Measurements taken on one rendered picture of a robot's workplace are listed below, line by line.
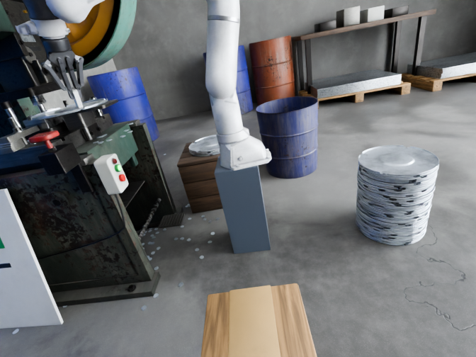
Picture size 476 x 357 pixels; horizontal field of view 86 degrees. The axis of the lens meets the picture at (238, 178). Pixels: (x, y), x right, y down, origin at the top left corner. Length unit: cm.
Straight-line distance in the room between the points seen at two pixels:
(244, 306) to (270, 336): 10
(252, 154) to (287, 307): 60
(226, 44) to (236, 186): 53
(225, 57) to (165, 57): 359
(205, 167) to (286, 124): 58
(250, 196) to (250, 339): 61
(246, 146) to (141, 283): 77
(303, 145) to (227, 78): 97
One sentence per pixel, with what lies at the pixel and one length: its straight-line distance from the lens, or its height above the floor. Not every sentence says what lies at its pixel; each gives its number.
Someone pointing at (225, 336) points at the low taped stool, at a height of 33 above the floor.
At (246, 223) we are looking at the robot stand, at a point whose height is 18.
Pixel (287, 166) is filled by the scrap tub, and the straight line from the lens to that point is 180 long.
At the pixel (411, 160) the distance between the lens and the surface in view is 126.
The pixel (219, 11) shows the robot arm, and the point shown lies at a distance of 99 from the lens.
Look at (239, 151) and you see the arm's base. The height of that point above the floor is 52.
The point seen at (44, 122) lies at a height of 76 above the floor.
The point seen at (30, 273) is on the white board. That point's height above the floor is 25.
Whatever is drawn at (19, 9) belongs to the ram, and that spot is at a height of 115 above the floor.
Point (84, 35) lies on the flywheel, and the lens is 162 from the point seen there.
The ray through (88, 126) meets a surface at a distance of 126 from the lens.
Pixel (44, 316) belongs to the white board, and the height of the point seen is 5.
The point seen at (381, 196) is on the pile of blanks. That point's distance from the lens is 121.
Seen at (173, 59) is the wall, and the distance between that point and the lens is 450.
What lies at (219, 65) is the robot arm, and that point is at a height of 84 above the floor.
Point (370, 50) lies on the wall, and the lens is 479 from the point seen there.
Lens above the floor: 89
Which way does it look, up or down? 27 degrees down
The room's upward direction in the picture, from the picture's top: 11 degrees counter-clockwise
